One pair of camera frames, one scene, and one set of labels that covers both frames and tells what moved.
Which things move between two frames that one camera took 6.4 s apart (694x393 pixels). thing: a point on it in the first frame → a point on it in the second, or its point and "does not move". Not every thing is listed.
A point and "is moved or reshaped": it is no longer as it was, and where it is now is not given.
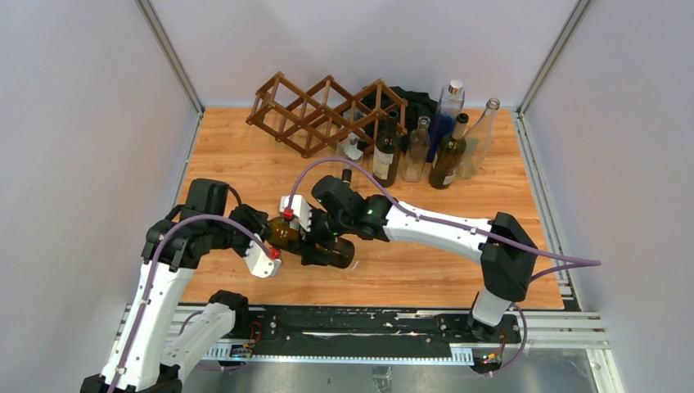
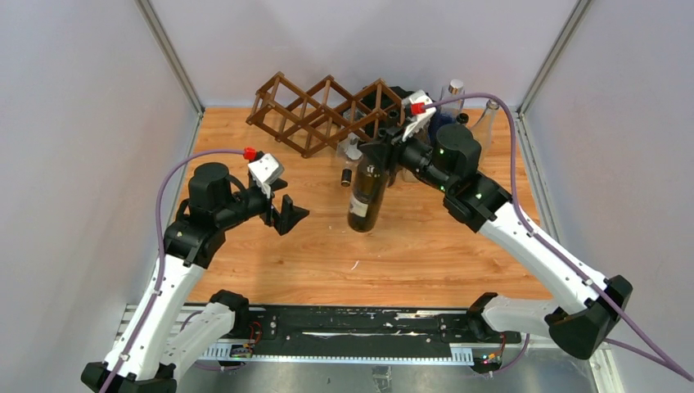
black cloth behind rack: [418, 103] does not move
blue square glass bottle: [451, 105] does not move
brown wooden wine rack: [308, 122] does not move
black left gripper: [254, 219] → [289, 214]
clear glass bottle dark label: [478, 140] does not move
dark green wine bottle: [286, 235] is moved or reshaped
